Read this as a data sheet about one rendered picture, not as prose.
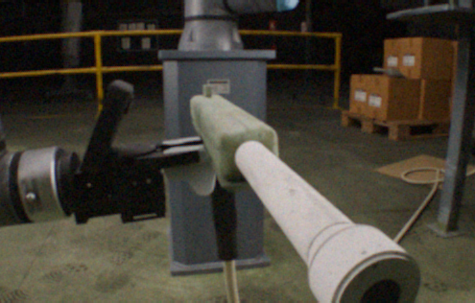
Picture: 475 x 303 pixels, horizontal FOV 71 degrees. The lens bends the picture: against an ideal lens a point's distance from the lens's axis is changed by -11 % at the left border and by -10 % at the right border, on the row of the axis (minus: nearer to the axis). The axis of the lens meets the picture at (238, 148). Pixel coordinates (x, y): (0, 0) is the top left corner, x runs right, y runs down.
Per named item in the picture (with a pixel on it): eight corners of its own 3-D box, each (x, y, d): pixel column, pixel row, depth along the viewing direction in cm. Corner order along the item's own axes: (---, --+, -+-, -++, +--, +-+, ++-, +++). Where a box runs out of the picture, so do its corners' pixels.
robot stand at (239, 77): (167, 232, 133) (158, 54, 118) (248, 225, 139) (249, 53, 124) (170, 277, 104) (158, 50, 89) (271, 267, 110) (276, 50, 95)
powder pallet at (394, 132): (424, 120, 400) (425, 107, 396) (483, 132, 326) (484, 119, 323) (341, 125, 361) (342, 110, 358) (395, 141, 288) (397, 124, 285)
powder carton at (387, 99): (395, 114, 336) (397, 77, 328) (416, 119, 310) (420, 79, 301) (364, 116, 324) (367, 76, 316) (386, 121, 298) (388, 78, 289)
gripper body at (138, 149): (169, 196, 50) (83, 209, 47) (160, 134, 48) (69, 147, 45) (172, 217, 42) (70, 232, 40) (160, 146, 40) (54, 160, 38)
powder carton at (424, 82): (424, 113, 348) (427, 78, 340) (447, 118, 322) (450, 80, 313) (398, 115, 334) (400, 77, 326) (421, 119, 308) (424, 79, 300)
